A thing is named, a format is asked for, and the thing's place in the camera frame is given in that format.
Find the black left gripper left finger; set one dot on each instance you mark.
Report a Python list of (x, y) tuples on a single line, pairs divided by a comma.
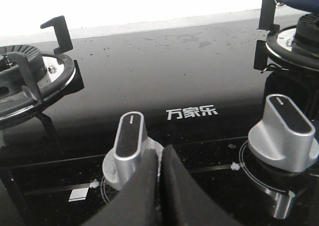
[(135, 203)]

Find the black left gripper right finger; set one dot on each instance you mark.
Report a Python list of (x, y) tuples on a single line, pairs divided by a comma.
[(183, 202)]

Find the left burner with pot support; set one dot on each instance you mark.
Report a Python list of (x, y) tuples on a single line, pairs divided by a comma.
[(31, 80)]

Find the burner with pot support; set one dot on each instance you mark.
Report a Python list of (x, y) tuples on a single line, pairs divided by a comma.
[(31, 80), (292, 47)]

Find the right burner with pot support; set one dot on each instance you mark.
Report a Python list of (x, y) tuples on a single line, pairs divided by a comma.
[(292, 47)]

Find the silver left stove knob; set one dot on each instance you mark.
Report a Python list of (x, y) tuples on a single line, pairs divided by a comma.
[(131, 142)]

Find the silver stove knob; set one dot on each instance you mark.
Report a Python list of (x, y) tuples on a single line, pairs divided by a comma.
[(131, 142), (284, 138)]

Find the black glass gas stove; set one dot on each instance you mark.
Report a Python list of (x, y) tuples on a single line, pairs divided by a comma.
[(198, 91)]

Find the silver right stove knob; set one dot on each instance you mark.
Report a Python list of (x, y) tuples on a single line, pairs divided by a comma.
[(284, 138)]

